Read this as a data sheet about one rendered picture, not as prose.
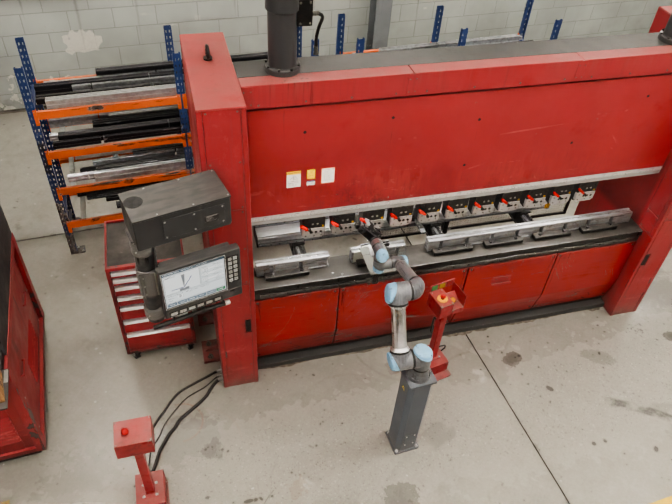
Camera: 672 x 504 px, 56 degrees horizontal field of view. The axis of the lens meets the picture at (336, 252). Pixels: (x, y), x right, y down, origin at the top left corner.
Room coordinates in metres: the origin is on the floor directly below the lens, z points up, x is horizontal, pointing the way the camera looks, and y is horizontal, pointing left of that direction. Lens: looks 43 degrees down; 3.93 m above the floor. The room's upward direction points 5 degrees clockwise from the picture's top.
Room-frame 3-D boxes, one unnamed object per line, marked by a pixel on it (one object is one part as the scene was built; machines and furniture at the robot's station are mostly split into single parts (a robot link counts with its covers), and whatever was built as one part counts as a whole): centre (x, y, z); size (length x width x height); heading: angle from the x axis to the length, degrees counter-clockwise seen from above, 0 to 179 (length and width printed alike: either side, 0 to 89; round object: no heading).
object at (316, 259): (3.07, 0.29, 0.92); 0.50 x 0.06 x 0.10; 108
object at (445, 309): (3.02, -0.79, 0.75); 0.20 x 0.16 x 0.18; 119
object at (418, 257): (3.40, -0.87, 0.85); 3.00 x 0.21 x 0.04; 108
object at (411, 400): (2.35, -0.56, 0.39); 0.18 x 0.18 x 0.77; 22
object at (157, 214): (2.44, 0.82, 1.53); 0.51 x 0.25 x 0.85; 122
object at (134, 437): (1.80, 1.03, 0.41); 0.25 x 0.20 x 0.83; 18
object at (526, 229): (3.64, -1.43, 0.92); 1.67 x 0.06 x 0.10; 108
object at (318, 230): (3.10, 0.17, 1.26); 0.15 x 0.09 x 0.17; 108
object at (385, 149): (3.44, -0.85, 1.74); 3.00 x 0.08 x 0.80; 108
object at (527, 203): (3.61, -1.35, 1.26); 0.15 x 0.09 x 0.17; 108
